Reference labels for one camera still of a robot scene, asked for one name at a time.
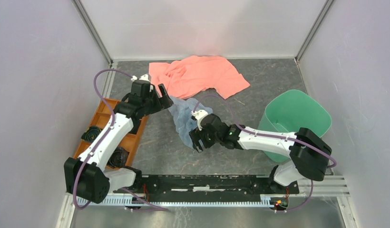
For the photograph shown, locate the translucent blue trash bag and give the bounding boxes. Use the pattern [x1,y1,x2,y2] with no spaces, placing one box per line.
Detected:
[168,96,198,149]

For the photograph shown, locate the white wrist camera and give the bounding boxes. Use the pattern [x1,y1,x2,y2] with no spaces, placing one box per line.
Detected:
[191,110,209,131]
[131,74,151,85]

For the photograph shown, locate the green trash bin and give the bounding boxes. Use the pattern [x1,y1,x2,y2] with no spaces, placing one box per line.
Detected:
[257,89,332,163]

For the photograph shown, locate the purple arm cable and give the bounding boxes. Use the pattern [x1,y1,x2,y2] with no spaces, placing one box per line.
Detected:
[191,95,337,213]
[72,69,139,210]

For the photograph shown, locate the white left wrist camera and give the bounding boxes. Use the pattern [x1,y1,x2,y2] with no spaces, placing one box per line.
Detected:
[131,74,151,85]

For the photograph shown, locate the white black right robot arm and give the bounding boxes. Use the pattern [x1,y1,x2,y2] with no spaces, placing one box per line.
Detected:
[189,110,335,194]

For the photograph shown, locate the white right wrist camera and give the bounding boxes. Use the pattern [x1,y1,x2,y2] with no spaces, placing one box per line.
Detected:
[191,110,209,131]

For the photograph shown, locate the pink cloth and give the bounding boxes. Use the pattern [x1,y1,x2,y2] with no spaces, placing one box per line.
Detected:
[149,56,250,99]

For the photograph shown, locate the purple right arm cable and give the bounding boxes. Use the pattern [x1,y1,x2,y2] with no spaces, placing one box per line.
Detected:
[191,95,337,213]

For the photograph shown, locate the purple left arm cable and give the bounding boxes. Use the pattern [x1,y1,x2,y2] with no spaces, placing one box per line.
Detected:
[72,69,139,210]

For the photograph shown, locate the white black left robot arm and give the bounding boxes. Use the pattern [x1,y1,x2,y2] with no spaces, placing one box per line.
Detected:
[64,79,173,204]

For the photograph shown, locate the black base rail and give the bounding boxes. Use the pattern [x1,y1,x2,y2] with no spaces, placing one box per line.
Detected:
[128,174,300,203]

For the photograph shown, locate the white cable duct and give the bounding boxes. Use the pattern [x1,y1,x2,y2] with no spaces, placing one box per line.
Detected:
[90,194,279,209]

